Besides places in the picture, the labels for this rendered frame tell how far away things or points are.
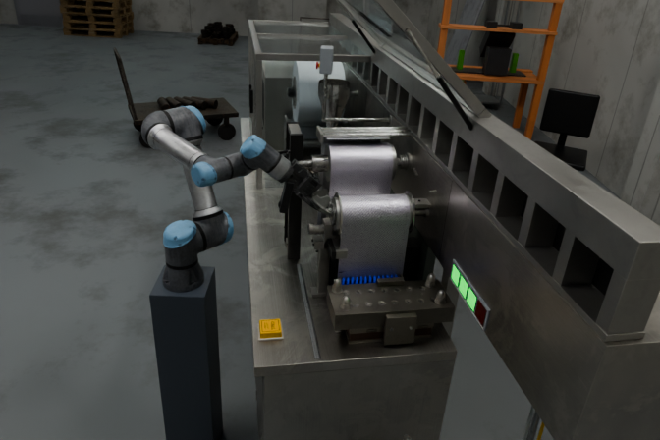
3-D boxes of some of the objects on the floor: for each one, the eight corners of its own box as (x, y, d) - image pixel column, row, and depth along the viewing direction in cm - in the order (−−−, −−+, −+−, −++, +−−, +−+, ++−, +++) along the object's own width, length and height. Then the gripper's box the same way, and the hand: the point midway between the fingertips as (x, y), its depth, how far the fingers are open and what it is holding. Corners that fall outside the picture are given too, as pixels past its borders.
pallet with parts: (240, 37, 1228) (240, 20, 1210) (232, 46, 1125) (232, 27, 1108) (206, 35, 1225) (205, 18, 1208) (195, 44, 1123) (194, 25, 1106)
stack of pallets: (136, 31, 1220) (132, -10, 1181) (123, 38, 1140) (118, -7, 1100) (80, 28, 1216) (74, -14, 1177) (63, 34, 1136) (55, -11, 1096)
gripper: (297, 167, 161) (345, 204, 169) (293, 153, 171) (339, 190, 179) (278, 187, 163) (327, 223, 171) (275, 172, 172) (322, 207, 181)
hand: (324, 210), depth 175 cm, fingers open, 3 cm apart
